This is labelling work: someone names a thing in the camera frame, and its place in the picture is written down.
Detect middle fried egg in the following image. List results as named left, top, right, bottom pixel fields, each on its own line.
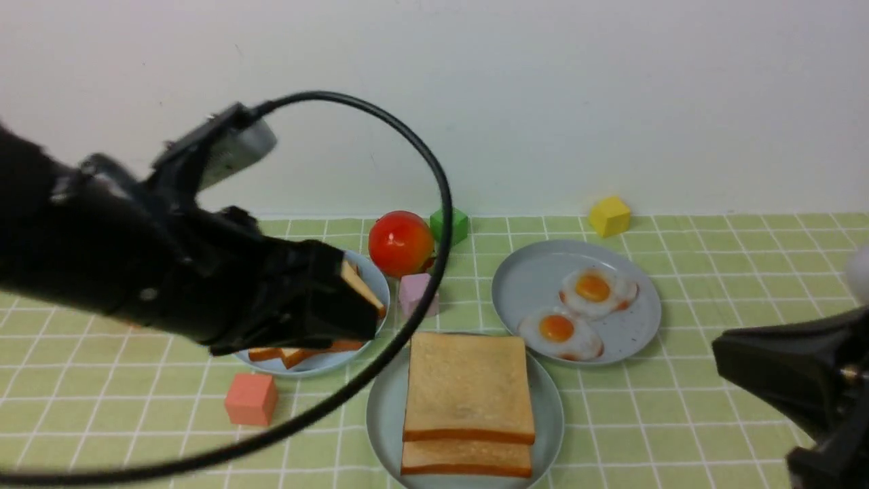
left=517, top=306, right=604, bottom=362

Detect fried egg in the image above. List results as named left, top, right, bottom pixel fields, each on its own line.
left=559, top=268, right=639, bottom=320
left=517, top=306, right=604, bottom=362

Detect yellow cube block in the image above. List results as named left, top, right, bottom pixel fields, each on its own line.
left=589, top=196, right=632, bottom=238

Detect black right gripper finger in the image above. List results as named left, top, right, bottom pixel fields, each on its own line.
left=711, top=306, right=868, bottom=442

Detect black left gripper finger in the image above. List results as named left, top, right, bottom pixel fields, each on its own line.
left=208, top=239, right=380, bottom=357

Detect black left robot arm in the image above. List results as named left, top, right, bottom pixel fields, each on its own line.
left=2, top=129, right=382, bottom=357

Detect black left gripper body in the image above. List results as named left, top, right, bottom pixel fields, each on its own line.
left=48, top=156, right=286, bottom=344

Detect red tomato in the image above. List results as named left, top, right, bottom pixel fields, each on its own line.
left=367, top=211, right=437, bottom=278

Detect grey egg plate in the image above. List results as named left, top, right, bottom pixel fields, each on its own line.
left=492, top=240, right=663, bottom=367

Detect pink cube block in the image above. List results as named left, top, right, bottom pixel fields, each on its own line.
left=399, top=272, right=431, bottom=319

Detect toast slice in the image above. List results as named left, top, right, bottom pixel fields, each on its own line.
left=403, top=332, right=536, bottom=446
left=400, top=439, right=533, bottom=479
left=248, top=259, right=385, bottom=368

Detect back fried egg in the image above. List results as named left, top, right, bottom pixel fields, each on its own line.
left=559, top=268, right=639, bottom=320

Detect blue-grey bread plate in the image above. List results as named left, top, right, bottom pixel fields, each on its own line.
left=233, top=250, right=391, bottom=378

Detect light teal empty plate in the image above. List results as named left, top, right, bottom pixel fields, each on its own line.
left=366, top=352, right=567, bottom=488

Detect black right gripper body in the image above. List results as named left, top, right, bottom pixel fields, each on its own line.
left=786, top=366, right=868, bottom=488

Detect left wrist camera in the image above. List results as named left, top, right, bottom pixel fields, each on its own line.
left=148, top=103, right=278, bottom=196

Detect green cube block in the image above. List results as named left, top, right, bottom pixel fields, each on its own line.
left=428, top=208, right=470, bottom=247

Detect black camera cable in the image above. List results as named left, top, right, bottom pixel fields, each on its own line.
left=0, top=91, right=454, bottom=487

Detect salmon red cube block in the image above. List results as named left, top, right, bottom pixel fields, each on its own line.
left=224, top=374, right=278, bottom=427

